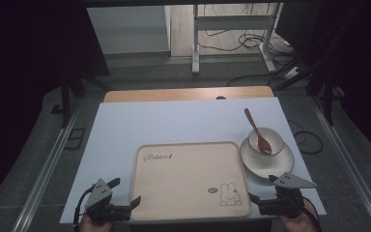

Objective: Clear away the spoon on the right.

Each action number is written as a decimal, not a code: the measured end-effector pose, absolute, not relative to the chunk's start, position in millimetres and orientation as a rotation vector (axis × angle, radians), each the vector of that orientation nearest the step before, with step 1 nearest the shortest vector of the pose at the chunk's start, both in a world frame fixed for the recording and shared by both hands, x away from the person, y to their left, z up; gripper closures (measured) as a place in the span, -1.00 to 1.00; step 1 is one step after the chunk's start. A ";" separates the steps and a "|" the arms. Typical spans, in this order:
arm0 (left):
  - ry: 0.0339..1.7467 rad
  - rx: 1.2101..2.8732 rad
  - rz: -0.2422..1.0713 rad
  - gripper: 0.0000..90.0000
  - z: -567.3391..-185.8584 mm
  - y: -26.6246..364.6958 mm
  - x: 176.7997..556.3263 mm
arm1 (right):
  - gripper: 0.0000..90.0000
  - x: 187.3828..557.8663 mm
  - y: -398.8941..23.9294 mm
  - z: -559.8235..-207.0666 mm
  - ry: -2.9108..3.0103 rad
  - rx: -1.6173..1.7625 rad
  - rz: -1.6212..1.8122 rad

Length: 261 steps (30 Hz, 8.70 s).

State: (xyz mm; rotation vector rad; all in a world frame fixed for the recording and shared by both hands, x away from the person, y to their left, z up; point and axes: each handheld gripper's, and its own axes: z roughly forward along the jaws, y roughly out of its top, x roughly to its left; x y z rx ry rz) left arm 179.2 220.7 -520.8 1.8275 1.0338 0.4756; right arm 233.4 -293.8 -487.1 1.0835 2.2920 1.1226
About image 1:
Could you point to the person's left hand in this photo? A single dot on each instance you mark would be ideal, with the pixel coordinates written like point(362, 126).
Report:
point(94, 226)

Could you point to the white bowl with dark rim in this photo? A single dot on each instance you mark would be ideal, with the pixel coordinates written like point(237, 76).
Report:
point(273, 137)

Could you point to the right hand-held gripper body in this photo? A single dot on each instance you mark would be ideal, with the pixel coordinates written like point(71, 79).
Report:
point(286, 199)

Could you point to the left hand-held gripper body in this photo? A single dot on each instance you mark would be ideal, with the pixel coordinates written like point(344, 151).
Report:
point(99, 194)

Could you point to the black floor socket frame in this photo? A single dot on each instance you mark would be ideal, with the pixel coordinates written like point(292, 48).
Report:
point(74, 138)

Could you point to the white cabinet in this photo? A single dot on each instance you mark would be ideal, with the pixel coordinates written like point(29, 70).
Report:
point(128, 30)

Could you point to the wooden table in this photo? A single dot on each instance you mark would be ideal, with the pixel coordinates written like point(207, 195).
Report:
point(174, 94)

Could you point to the beige tray with rabbit print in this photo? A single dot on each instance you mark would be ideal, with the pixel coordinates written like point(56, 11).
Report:
point(186, 180)

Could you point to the aluminium floor rail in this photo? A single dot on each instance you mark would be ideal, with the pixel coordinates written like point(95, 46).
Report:
point(344, 154)
point(45, 174)

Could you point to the white power strip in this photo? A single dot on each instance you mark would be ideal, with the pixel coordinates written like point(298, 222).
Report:
point(291, 72)

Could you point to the white plate with dark rim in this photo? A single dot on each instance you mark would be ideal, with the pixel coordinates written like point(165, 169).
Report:
point(265, 167)

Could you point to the person's right hand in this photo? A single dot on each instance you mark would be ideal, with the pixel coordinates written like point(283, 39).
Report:
point(298, 224)

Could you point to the black stand legs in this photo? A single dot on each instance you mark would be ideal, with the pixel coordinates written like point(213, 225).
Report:
point(328, 96)
point(66, 100)

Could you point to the white metal stand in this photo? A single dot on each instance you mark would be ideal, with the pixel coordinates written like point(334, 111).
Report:
point(195, 48)

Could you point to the brown wooden spoon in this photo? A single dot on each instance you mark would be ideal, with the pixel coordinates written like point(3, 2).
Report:
point(264, 145)

